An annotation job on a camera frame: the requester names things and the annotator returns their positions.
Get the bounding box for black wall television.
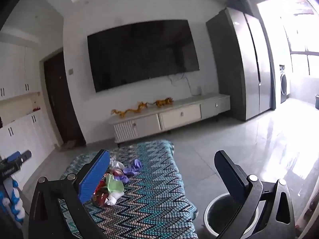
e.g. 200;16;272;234
87;19;200;93

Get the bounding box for silver white wrapper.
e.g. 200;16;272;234
110;158;125;170

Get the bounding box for golden tiger figurine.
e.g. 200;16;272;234
156;98;174;108

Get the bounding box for zigzag patterned cloth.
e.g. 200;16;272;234
58;140;200;239

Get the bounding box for white television cabinet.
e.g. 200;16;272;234
108;93;231;143

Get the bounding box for white washing machine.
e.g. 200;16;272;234
279;64;291;104

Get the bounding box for white bin with black liner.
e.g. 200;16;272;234
203;193;260;236

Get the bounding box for golden dragon figurine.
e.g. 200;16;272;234
111;101;148;118

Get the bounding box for television cable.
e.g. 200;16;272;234
167;72;197;95

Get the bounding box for white lower cabinets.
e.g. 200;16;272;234
0;111;59;190

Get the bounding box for grey double-door refrigerator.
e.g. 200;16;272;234
206;7;277;122

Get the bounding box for dark brown door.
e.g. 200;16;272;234
43;50;86;148

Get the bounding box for green wrapper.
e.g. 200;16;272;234
105;174;124;192

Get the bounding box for red snack wrapper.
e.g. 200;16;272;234
92;179;110;207

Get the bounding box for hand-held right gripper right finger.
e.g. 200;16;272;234
214;150;297;239

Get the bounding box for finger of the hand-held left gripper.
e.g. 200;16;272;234
15;150;33;166
5;151;22;163

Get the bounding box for balcony window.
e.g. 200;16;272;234
287;0;319;77

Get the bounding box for white upper wall cabinets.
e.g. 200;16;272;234
0;41;43;102

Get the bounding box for white tissue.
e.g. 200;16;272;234
108;190;124;206

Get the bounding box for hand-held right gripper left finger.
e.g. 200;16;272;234
29;149;111;239

